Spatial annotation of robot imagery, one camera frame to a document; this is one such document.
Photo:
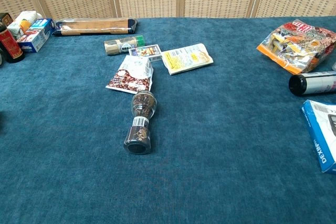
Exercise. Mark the yellow white food packet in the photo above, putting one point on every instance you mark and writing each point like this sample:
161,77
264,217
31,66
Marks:
187,58

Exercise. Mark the white coffee bean bag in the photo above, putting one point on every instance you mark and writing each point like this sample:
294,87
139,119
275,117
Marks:
132,73

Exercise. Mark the small card box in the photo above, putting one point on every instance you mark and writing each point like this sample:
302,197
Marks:
146,51

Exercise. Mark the orange mixed snack bag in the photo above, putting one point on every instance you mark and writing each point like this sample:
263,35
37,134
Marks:
296,47

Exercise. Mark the blue and white carton box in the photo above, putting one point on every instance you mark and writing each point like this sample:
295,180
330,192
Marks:
35,36

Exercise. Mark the blue and white Dexin box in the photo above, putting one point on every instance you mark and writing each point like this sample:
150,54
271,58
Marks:
321,134

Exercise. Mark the brown square food tray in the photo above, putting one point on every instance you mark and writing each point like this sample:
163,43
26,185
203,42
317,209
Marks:
5,19

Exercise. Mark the glass pepper grinder bottle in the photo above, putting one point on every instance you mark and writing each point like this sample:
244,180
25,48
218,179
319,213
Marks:
141,119

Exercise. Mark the spice shaker with green cap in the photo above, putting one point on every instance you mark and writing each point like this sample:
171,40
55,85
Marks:
119,46

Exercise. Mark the long wooden pack, dark wrap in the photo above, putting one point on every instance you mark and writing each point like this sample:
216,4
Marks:
94,26

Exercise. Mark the black and silver cylinder bottle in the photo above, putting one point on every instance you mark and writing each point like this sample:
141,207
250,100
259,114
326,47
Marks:
309,83

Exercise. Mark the white juice carton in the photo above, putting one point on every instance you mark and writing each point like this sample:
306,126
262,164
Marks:
22,22

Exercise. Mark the dark sauce bottle, red label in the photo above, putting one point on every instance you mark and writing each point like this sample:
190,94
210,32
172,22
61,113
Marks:
10,45

